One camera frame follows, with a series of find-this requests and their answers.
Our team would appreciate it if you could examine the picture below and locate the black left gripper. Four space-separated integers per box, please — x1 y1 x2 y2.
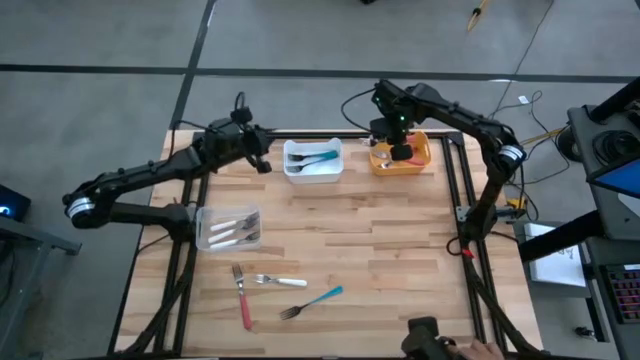
219 112 275 175

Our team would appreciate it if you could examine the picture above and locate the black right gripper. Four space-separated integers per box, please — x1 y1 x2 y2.
370 110 415 162

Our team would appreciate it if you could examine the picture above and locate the clear plastic bin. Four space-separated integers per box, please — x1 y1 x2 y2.
195 201 264 253

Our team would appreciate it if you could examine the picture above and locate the yellow plastic bin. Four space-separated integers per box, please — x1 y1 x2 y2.
367 130 433 177

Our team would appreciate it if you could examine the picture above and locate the white plastic bin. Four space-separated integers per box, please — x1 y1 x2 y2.
282 137 345 185

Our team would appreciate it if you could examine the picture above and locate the yellow wooden stick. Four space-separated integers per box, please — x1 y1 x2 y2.
466 0 490 33

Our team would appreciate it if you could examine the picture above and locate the dark grey equipment cart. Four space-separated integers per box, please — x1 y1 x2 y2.
517 74 640 360

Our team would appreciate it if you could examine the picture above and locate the white box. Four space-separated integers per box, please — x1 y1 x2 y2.
522 222 587 289

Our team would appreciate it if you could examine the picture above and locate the person's hand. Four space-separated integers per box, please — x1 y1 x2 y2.
447 338 507 360

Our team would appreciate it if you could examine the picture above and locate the blue screen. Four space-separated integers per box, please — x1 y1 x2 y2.
585 157 640 200

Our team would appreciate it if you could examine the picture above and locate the grey metal stand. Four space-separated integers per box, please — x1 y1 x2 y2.
0 214 84 360

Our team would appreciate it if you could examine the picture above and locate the black device with blue light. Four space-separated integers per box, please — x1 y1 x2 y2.
0 183 32 222

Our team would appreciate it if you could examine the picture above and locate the keyboard with red keys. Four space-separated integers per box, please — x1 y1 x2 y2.
603 263 640 325

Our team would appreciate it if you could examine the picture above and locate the black aluminium table frame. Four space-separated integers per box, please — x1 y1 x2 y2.
107 130 539 360

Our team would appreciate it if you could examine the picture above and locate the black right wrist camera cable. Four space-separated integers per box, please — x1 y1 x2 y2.
340 87 377 133

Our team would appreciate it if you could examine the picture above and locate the yellow floor cable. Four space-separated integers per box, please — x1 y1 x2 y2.
508 127 565 153

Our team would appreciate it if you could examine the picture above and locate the long black floor cable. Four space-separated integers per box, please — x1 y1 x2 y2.
491 0 556 117

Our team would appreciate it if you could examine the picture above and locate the black cable coil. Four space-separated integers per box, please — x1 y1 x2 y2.
592 128 640 164

